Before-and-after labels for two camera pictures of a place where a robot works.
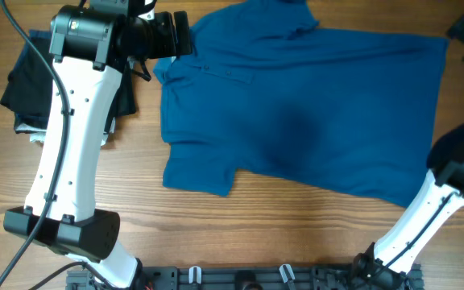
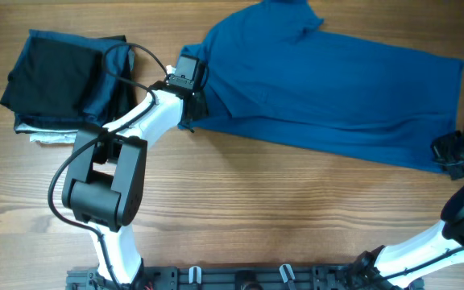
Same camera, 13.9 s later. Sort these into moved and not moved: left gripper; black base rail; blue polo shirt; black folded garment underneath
Moved: left gripper; blue polo shirt
Not moved: black base rail; black folded garment underneath
